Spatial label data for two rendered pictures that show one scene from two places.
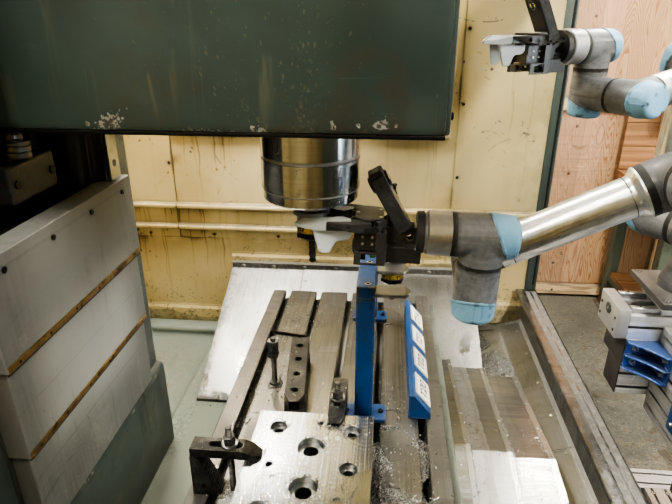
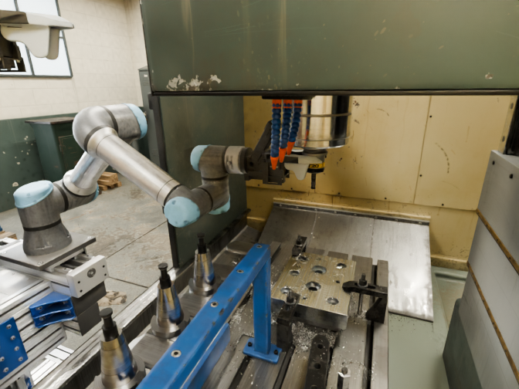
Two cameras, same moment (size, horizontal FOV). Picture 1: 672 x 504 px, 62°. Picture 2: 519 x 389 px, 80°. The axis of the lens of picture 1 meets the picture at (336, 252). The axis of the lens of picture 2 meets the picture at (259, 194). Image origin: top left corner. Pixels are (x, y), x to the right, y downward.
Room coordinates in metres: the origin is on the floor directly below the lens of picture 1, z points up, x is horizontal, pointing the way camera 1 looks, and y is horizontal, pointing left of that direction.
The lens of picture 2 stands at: (1.64, 0.12, 1.59)
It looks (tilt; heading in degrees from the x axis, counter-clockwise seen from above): 20 degrees down; 196
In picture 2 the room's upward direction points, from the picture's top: 1 degrees counter-clockwise
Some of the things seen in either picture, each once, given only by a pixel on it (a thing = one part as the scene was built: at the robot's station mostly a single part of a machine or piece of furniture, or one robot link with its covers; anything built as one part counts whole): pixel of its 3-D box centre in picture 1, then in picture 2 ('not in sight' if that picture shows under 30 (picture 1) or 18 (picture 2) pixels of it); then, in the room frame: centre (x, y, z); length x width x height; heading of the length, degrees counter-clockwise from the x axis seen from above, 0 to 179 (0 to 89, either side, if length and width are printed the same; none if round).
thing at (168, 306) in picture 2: not in sight; (167, 301); (1.29, -0.14, 1.26); 0.04 x 0.04 x 0.07
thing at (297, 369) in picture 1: (298, 377); (315, 387); (1.11, 0.09, 0.93); 0.26 x 0.05 x 0.06; 0
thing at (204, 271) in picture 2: not in sight; (203, 265); (1.18, -0.13, 1.26); 0.04 x 0.04 x 0.07
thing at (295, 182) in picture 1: (310, 160); (316, 117); (0.89, 0.04, 1.51); 0.16 x 0.16 x 0.12
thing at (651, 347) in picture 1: (646, 362); not in sight; (1.28, -0.84, 0.86); 0.09 x 0.09 x 0.09; 84
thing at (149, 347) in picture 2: not in sight; (148, 350); (1.34, -0.15, 1.21); 0.07 x 0.05 x 0.01; 85
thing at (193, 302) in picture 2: not in sight; (189, 303); (1.23, -0.14, 1.21); 0.07 x 0.05 x 0.01; 85
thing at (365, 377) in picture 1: (364, 358); (262, 307); (1.02, -0.06, 1.05); 0.10 x 0.05 x 0.30; 85
